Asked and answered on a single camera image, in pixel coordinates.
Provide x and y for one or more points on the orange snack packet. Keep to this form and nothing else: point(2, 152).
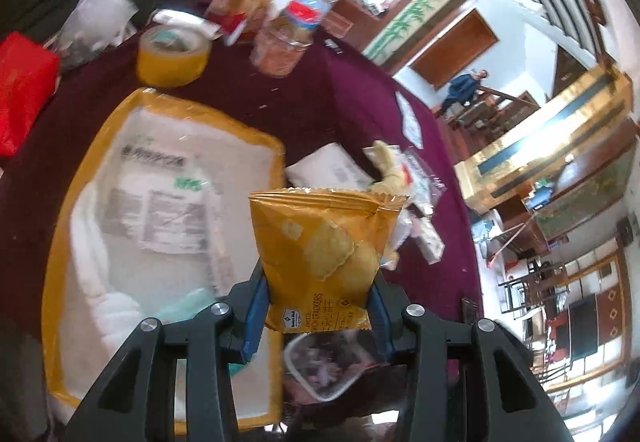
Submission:
point(235, 7)

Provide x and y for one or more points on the white folded cloth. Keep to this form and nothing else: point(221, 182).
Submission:
point(90, 272)

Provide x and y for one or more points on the clear plastic jar red label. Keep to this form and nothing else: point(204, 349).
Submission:
point(285, 47)

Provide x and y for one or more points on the wooden staircase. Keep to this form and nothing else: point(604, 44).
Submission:
point(560, 2)

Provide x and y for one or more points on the white plastic bag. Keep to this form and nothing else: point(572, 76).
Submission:
point(100, 7)

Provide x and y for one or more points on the yellow tape roll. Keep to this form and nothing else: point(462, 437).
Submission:
point(170, 67)

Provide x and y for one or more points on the wooden door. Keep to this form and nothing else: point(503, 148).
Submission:
point(455, 47)

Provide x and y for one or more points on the yellow plush in clear bag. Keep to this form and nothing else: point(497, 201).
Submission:
point(395, 172)

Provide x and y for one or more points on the white red-print paper packet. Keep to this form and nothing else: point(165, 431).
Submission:
point(410, 119)

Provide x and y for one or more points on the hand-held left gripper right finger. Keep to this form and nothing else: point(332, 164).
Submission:
point(380, 317)

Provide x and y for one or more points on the small black clip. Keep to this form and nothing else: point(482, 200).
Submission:
point(333, 48)

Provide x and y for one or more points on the clear plastic lidded container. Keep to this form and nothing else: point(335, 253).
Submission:
point(320, 367)

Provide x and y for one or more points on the white tube packet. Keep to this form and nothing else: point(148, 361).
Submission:
point(185, 22)

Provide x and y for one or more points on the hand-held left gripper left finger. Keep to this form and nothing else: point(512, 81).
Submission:
point(255, 317)

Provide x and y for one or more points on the red bag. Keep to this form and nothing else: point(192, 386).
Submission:
point(25, 87)

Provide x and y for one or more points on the yellow cracker packet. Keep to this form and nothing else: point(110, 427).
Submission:
point(310, 242)

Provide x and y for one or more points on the light green soft item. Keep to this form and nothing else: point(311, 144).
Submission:
point(190, 302)

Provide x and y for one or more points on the small white tissue packet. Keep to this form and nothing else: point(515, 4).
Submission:
point(430, 239)

